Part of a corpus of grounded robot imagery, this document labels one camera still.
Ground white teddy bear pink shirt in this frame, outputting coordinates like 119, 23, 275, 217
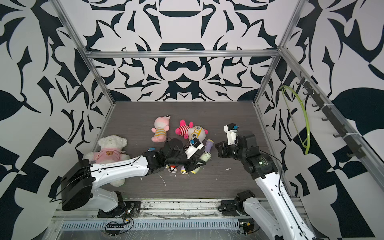
84, 134, 131, 188

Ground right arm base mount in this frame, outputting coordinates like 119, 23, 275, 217
218, 190, 256, 217

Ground black connector box right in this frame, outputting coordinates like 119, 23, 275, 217
238, 222, 255, 236

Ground black connector box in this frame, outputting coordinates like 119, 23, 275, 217
104, 221, 127, 235
238, 222, 255, 236

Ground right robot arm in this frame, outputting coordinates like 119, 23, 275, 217
215, 125, 317, 240

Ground black connector box left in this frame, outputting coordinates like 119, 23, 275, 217
104, 221, 127, 235

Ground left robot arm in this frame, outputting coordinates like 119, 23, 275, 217
60, 139, 206, 213

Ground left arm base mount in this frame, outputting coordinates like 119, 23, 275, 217
97, 191, 142, 219

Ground green hoop on wall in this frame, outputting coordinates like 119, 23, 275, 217
279, 85, 311, 156

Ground red flashlight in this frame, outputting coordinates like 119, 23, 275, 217
168, 167, 177, 174

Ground white plush yellow glasses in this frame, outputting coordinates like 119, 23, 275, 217
175, 120, 208, 142

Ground light green flashlight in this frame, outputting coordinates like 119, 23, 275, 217
191, 152, 212, 174

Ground black hook rail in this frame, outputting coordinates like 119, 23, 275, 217
297, 72, 368, 160

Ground purple flashlight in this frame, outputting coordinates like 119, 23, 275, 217
180, 166, 189, 175
205, 139, 214, 153

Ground pink plush striped shirt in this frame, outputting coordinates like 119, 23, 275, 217
151, 115, 171, 143

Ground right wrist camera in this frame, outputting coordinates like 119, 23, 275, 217
224, 123, 239, 146

